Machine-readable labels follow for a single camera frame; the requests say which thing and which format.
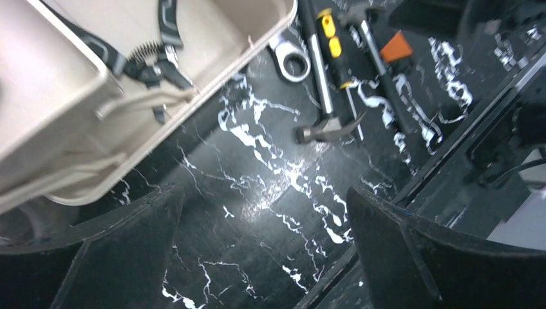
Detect black handled claw hammer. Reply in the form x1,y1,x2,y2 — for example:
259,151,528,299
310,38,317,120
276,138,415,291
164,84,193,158
296,1,364,144

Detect grey black pruning pliers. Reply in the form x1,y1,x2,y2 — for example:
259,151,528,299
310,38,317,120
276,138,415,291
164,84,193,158
42,0,195,126

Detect silver ratchet ring wrench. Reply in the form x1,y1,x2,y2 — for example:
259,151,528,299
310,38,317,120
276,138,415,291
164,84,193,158
268,33,311,83

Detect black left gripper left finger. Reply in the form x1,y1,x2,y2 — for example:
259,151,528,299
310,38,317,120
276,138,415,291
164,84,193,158
1,186,184,308

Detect small black hammer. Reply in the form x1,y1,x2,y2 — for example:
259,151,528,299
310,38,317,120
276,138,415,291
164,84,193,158
339,1,419,135

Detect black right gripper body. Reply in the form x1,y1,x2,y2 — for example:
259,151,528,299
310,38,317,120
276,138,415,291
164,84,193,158
388,0,504,41

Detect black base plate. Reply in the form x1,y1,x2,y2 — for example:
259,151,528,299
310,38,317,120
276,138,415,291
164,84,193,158
298,48,545,308

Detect black yellow screwdriver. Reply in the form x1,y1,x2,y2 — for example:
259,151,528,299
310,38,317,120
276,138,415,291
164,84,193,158
316,8,359,120

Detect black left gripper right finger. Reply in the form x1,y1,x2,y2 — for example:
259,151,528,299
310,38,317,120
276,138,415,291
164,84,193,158
346,188,545,308

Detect orange black hex key holder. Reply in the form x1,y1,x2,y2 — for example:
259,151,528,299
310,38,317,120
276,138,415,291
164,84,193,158
380,30,414,73

